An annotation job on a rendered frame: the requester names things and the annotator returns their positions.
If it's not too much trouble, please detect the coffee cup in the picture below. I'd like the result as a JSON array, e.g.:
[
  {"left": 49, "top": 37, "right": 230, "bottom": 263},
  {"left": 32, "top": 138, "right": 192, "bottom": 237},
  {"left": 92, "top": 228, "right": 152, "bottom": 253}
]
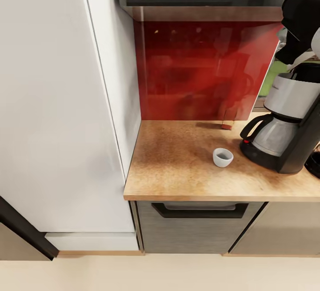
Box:
[{"left": 213, "top": 148, "right": 233, "bottom": 168}]

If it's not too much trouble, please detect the paper coffee filter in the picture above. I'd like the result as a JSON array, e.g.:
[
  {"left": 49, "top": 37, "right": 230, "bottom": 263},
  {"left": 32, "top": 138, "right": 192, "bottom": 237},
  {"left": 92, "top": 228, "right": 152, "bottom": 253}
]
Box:
[{"left": 286, "top": 48, "right": 315, "bottom": 73}]

